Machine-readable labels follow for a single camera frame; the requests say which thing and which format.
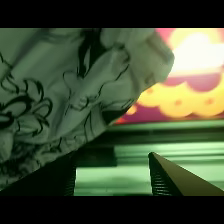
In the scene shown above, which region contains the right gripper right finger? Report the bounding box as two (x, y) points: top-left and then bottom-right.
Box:
(148, 151), (224, 197)

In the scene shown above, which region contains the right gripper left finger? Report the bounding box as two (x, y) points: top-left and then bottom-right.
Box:
(5, 151), (78, 197)

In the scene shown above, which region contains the white black-printed shirt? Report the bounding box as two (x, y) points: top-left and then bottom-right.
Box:
(0, 28), (176, 192)

